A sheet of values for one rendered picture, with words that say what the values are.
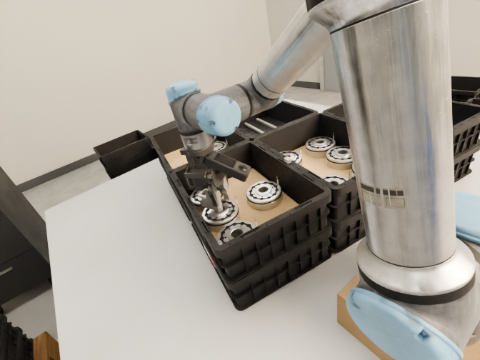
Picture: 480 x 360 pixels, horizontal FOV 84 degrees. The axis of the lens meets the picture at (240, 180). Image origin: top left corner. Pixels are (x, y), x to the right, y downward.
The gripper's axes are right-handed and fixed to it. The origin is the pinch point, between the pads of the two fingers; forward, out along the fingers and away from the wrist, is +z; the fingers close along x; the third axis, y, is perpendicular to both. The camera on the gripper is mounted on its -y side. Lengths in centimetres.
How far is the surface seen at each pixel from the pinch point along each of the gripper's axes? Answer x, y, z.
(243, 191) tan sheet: -9.7, -2.3, 2.0
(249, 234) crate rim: 17.6, -13.4, -8.0
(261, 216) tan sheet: 1.4, -10.8, 2.0
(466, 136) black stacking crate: -31, -65, -3
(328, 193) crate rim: 3.6, -28.3, -8.0
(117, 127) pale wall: -216, 246, 55
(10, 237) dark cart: -8, 145, 36
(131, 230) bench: -1.7, 43.1, 15.0
